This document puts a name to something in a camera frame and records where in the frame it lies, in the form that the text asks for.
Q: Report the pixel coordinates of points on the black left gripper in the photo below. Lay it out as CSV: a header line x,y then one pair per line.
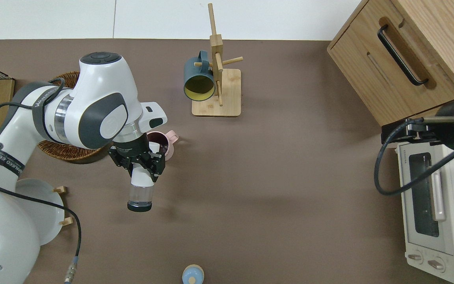
x,y
132,152

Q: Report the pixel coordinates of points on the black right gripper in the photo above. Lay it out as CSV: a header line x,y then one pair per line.
x,y
412,132

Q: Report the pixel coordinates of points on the pink mug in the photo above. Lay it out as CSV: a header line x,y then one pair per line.
x,y
170,142

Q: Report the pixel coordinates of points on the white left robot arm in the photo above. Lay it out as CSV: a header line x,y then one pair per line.
x,y
97,90

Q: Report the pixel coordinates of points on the round brown wicker tray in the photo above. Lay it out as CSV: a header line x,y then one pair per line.
x,y
69,154

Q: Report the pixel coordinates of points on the wooden cabinet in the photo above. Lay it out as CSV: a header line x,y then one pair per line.
x,y
424,47

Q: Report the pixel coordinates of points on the wooden plate rack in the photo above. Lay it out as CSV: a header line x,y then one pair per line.
x,y
66,221

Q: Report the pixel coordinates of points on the dark teal mug yellow inside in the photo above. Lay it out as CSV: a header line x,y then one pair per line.
x,y
195,69

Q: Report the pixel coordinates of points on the grey plate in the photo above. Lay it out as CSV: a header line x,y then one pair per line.
x,y
41,221

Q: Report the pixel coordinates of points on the brown table mat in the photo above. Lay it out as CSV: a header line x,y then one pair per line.
x,y
270,197

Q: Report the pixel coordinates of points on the wooden mug tree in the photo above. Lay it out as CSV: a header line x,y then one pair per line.
x,y
216,55

